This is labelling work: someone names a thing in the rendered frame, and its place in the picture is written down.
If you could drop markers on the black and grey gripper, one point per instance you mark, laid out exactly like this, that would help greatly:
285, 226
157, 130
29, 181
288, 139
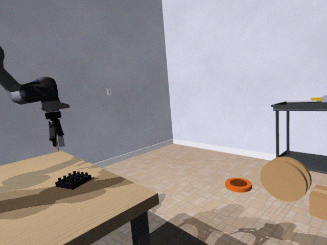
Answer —
55, 129

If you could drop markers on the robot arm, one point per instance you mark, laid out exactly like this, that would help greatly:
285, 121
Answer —
43, 89

